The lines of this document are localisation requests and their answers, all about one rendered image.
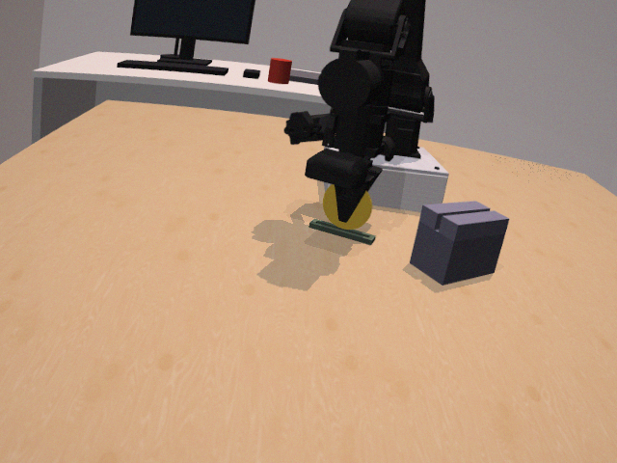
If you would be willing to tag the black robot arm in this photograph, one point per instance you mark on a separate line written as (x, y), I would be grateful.
(367, 73)

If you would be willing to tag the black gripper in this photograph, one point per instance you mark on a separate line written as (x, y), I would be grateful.
(359, 136)

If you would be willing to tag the gold coin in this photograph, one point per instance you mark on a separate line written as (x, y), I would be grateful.
(359, 217)

